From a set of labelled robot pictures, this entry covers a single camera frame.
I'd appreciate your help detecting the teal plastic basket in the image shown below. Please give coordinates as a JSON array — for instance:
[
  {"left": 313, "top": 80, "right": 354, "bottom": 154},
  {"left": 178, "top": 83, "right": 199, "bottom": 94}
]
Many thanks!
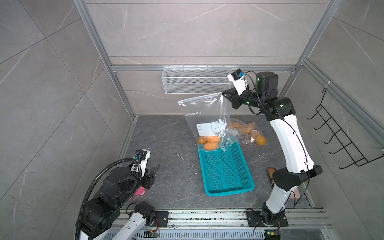
[{"left": 198, "top": 141, "right": 255, "bottom": 197}]

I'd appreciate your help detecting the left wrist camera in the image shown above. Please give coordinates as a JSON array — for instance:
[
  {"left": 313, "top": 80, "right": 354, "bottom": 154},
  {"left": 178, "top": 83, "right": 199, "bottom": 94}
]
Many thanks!
[{"left": 131, "top": 149, "right": 151, "bottom": 179}]

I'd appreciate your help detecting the clear pink-dotted zipper bag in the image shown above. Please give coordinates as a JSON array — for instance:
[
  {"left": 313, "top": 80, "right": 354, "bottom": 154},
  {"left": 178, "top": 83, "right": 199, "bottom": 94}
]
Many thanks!
[{"left": 238, "top": 123, "right": 267, "bottom": 147}]

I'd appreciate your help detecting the black corrugated cable conduit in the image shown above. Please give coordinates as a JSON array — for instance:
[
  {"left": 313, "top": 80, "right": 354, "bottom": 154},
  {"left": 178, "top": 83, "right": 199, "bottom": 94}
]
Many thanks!
[{"left": 74, "top": 158, "right": 139, "bottom": 240}]

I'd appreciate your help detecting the clear plastic bag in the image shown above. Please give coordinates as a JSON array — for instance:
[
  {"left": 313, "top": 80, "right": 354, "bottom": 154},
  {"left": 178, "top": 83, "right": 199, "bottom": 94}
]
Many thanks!
[
  {"left": 178, "top": 92, "right": 231, "bottom": 152},
  {"left": 231, "top": 119, "right": 260, "bottom": 147}
]

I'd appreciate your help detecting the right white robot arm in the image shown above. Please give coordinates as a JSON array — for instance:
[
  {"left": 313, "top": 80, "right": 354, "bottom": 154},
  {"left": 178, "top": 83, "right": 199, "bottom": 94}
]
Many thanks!
[{"left": 222, "top": 69, "right": 323, "bottom": 226}]

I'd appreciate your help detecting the checkered beige cloth item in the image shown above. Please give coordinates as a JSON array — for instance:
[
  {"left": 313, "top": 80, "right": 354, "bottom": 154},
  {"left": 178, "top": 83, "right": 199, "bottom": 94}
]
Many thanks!
[{"left": 267, "top": 167, "right": 301, "bottom": 199}]

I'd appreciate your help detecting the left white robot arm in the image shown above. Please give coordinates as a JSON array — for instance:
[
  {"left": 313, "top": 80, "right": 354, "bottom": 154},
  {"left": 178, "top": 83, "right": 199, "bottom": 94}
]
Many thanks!
[{"left": 74, "top": 159, "right": 160, "bottom": 240}]

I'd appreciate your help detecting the black wire hook rack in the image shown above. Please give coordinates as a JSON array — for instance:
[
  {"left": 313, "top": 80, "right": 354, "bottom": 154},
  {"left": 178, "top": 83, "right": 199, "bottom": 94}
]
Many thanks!
[{"left": 307, "top": 88, "right": 384, "bottom": 170}]

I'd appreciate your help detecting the pink plush pig toy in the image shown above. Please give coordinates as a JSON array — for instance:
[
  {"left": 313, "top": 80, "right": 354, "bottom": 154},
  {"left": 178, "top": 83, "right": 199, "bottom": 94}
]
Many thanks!
[{"left": 135, "top": 187, "right": 145, "bottom": 196}]

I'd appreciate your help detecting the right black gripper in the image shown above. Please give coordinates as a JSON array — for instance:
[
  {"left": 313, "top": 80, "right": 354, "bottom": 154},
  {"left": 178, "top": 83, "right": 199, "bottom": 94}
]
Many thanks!
[{"left": 223, "top": 85, "right": 264, "bottom": 111}]

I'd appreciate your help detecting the metal base rail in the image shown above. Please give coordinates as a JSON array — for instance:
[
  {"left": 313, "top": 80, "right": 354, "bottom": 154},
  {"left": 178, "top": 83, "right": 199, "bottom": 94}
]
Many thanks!
[{"left": 133, "top": 209, "right": 338, "bottom": 240}]

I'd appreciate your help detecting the white wire mesh shelf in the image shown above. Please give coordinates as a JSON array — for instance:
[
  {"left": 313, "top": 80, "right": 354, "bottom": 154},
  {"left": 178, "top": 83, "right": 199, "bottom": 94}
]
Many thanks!
[{"left": 162, "top": 67, "right": 233, "bottom": 95}]

